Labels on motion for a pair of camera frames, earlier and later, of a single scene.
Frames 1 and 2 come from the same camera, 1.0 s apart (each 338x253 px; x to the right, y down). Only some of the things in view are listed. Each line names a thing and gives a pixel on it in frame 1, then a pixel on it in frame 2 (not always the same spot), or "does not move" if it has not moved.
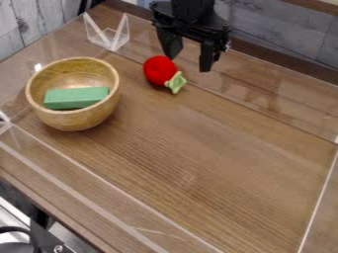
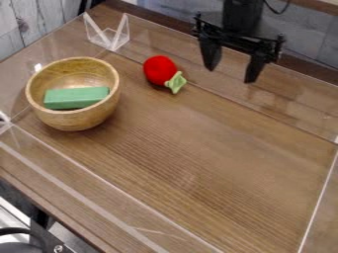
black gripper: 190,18 to 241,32
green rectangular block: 74,97 does not move
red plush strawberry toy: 161,70 does not move
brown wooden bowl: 72,72 does not move
